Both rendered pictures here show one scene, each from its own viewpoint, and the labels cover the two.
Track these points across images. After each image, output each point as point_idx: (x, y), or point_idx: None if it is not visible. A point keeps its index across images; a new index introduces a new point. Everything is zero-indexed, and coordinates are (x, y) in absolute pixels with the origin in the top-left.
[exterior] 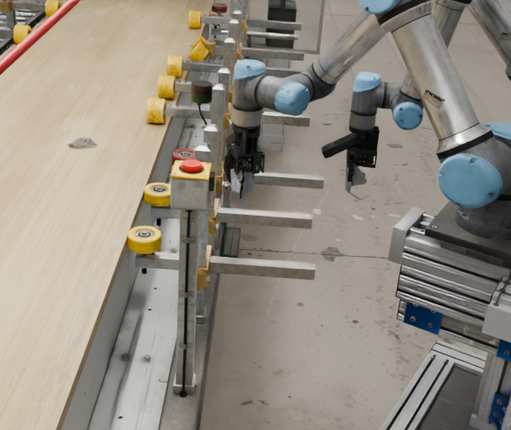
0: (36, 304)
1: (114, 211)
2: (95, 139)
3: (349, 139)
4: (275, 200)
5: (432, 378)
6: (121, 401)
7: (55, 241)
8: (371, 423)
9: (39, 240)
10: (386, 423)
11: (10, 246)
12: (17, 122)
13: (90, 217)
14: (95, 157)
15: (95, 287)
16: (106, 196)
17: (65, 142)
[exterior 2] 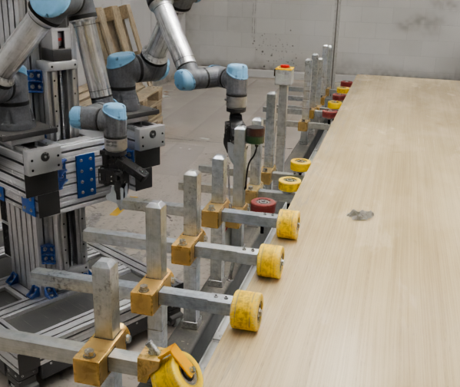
0: (351, 146)
1: (320, 173)
2: (350, 221)
3: (128, 158)
4: None
5: (60, 328)
6: None
7: (352, 163)
8: (97, 386)
9: (362, 163)
10: (123, 307)
11: (377, 162)
12: (443, 244)
13: (336, 170)
14: (345, 205)
15: (325, 148)
16: (328, 180)
17: (378, 219)
